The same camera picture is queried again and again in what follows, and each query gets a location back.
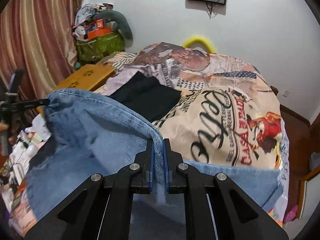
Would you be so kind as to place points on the white wall socket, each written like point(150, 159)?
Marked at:
point(285, 93)

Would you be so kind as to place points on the pink striped curtain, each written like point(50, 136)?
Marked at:
point(36, 36)

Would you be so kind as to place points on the black folded garment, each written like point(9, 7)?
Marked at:
point(147, 97)

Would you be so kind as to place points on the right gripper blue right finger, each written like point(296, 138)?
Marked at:
point(173, 179)

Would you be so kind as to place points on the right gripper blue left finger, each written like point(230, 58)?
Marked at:
point(145, 160)

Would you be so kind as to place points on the yellow foam tube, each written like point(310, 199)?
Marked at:
point(201, 40)

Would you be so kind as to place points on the bamboo lap desk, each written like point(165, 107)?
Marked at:
point(89, 77)

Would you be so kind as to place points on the white crumpled sheet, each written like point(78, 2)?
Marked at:
point(39, 127)

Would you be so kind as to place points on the orange box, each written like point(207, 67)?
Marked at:
point(97, 33)

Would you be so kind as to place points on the blue denim jeans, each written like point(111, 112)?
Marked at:
point(102, 207)

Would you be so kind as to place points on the newspaper print bed quilt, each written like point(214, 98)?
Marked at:
point(227, 120)

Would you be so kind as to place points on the grey plush toy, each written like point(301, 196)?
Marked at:
point(120, 20)

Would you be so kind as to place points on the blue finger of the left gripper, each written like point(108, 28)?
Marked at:
point(32, 104)

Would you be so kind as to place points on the green fabric storage box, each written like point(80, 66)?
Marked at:
point(99, 47)

